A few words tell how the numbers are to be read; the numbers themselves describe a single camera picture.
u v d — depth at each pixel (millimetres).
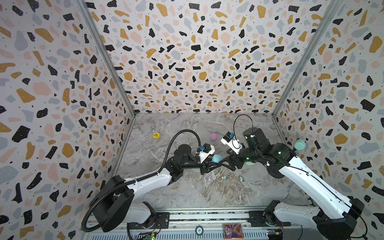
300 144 638
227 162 599
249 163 596
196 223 736
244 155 579
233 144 576
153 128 1094
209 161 695
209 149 629
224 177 877
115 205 407
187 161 645
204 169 655
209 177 877
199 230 714
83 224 359
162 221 733
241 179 876
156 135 1065
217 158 690
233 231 701
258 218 746
